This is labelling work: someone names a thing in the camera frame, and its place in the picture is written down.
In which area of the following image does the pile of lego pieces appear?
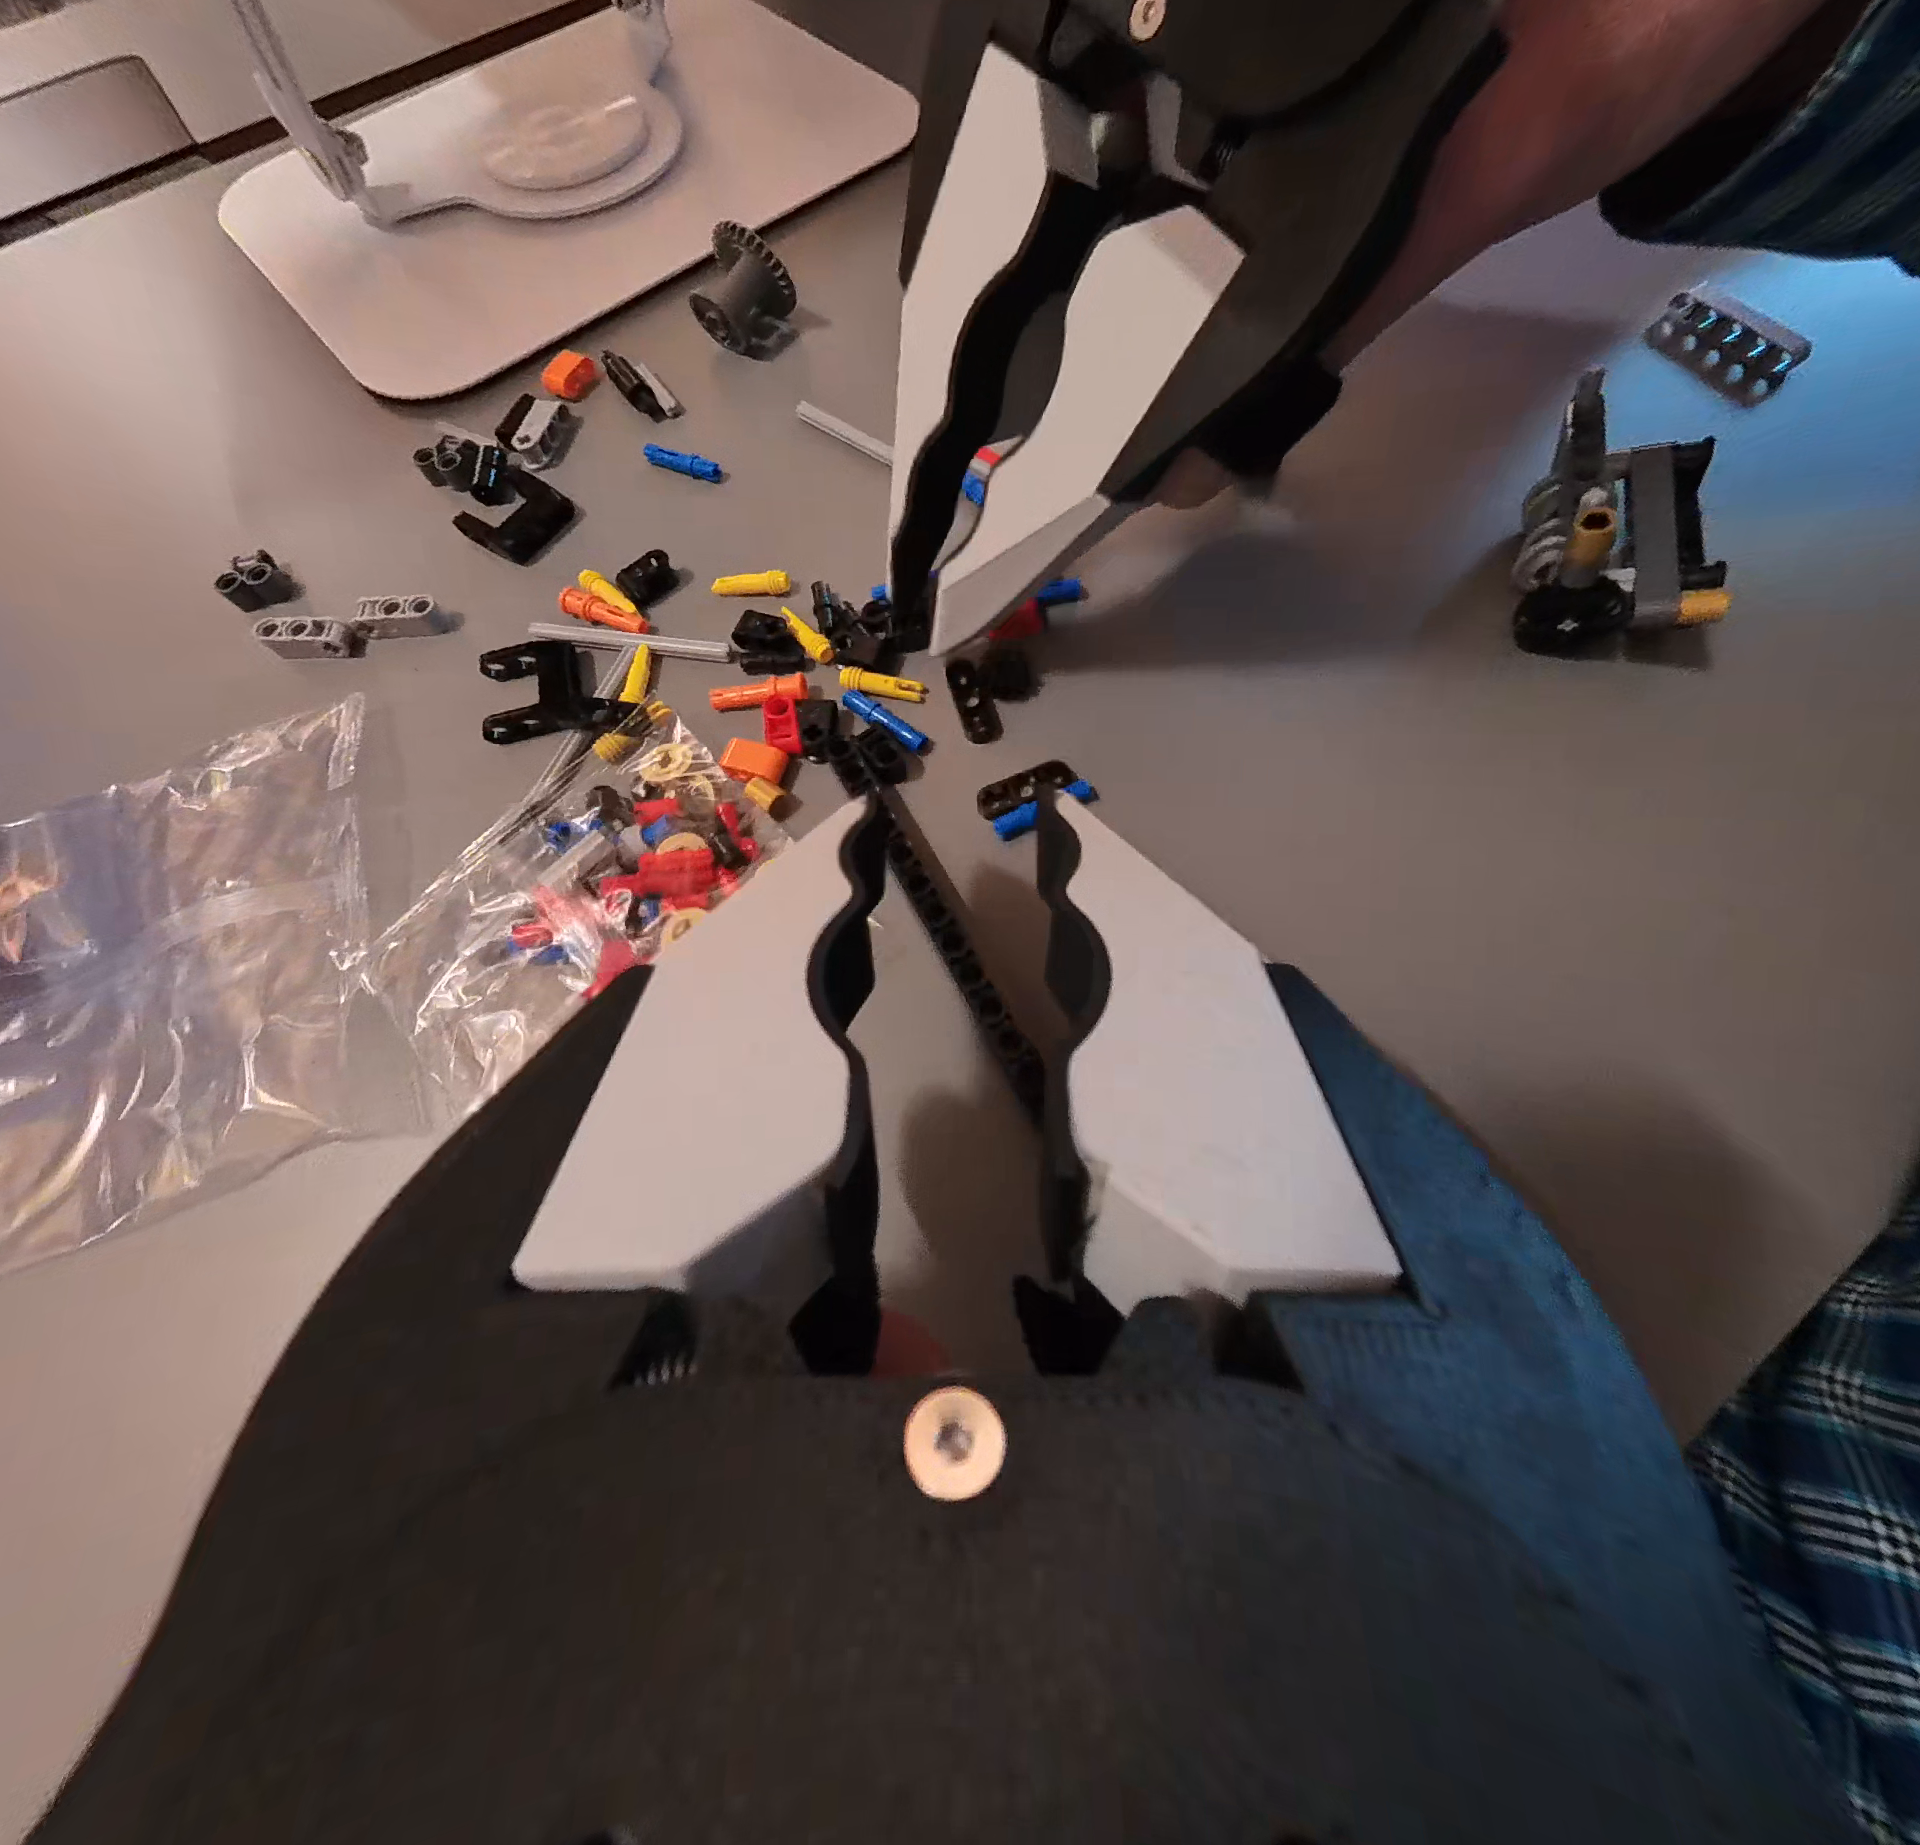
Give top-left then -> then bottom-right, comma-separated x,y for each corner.
209,346 -> 1104,844

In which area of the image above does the person's right forearm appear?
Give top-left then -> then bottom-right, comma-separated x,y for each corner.
1320,0 -> 1920,370

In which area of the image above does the grey lego differential gear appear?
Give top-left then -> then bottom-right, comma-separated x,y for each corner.
690,221 -> 800,362

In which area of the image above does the white monitor stand base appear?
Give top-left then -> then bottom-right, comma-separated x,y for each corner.
180,0 -> 919,405

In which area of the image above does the empty clear plastic bag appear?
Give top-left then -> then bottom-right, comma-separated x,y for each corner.
0,692 -> 375,1277

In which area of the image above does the grey flat stand base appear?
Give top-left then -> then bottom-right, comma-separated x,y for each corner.
0,52 -> 203,227

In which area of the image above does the long black lego beam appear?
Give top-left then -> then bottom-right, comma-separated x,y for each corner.
832,757 -> 1051,1118

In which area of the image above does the person's right hand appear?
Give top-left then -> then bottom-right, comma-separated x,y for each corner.
1146,450 -> 1298,527

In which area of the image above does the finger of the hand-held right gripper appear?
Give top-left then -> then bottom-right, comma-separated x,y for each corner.
885,45 -> 1085,633
929,208 -> 1249,660

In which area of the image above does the black lego bracket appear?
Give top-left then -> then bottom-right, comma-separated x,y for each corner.
454,466 -> 576,569

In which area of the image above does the grey holed lego plate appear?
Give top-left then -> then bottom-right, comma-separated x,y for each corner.
1642,289 -> 1812,409

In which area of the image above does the plastic bag with lego pieces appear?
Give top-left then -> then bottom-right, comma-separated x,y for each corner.
359,705 -> 796,1127

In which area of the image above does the grey lego engine assembly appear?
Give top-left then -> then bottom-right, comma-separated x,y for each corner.
1507,366 -> 1734,663

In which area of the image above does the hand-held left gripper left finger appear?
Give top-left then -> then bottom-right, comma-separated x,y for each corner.
508,795 -> 887,1373

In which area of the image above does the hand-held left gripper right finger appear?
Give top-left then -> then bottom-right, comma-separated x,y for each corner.
1033,795 -> 1408,1373

